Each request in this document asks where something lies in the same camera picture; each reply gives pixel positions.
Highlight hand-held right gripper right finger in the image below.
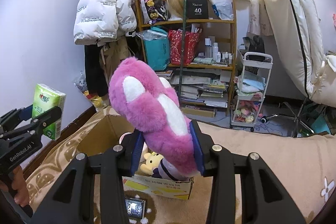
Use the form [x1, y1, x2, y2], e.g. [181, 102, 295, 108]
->
[189, 120, 307, 224]

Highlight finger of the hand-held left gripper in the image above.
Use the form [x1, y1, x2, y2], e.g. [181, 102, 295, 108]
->
[0, 106, 62, 139]
[0, 106, 33, 130]

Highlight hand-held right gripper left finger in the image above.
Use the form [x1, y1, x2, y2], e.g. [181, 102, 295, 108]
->
[28, 132, 144, 224]

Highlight yellow plush toy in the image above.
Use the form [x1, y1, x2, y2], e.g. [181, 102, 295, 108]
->
[140, 152, 164, 176]

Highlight green tissue pack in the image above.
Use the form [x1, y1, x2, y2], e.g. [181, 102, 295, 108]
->
[31, 84, 67, 141]

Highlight white plush toy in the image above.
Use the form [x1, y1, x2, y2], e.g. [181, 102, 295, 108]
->
[119, 132, 137, 146]

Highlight white-haired purple plush doll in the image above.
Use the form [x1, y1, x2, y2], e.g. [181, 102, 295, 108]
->
[152, 158, 193, 182]

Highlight printed cardboard box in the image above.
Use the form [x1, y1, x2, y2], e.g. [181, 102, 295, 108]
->
[77, 106, 195, 200]

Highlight pink plush toy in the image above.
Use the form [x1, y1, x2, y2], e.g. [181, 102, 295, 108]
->
[108, 56, 198, 174]

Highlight person's left hand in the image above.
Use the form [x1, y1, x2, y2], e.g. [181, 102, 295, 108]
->
[9, 165, 30, 207]

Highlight bag of yellow toys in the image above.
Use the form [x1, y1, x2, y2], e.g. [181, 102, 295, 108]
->
[73, 72, 104, 111]

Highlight small black box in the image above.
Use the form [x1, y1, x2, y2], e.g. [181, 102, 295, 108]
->
[125, 196, 146, 219]

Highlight stack of books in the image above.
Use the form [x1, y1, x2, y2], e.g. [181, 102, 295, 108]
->
[155, 69, 231, 109]

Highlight black hanging garment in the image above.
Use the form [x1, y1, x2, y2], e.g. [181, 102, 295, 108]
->
[84, 44, 109, 97]

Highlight white rolling cart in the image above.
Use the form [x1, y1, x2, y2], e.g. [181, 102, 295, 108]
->
[230, 52, 273, 132]

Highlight beige hanging pants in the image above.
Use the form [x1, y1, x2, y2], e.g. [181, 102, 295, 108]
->
[99, 38, 130, 83]

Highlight green pole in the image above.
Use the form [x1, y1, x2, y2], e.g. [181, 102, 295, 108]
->
[178, 0, 189, 102]

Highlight row of cosmetic bottles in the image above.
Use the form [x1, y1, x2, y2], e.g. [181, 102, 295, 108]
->
[204, 37, 234, 63]

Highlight teal paper bag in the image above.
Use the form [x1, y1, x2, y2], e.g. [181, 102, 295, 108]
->
[143, 26, 171, 71]

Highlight red patterned gift bag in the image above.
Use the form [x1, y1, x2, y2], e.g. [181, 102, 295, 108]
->
[168, 28, 202, 65]

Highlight black backpack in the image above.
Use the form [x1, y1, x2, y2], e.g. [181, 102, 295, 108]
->
[243, 35, 265, 62]

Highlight clear plastic bag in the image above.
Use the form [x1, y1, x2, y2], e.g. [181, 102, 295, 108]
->
[136, 29, 168, 42]

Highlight wooden shelf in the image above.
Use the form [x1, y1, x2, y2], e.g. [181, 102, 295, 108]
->
[135, 0, 237, 117]

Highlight black gift box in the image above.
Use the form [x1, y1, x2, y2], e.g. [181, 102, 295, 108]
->
[185, 0, 210, 20]

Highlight white office chair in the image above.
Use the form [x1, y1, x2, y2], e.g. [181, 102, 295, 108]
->
[256, 0, 336, 138]

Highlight blonde wig head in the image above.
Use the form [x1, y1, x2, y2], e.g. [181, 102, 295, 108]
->
[161, 0, 185, 21]

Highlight patterned tote bag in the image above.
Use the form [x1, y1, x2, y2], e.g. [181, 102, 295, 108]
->
[138, 0, 168, 25]

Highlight white plastic bag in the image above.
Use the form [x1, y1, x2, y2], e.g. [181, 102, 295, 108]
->
[205, 0, 234, 21]

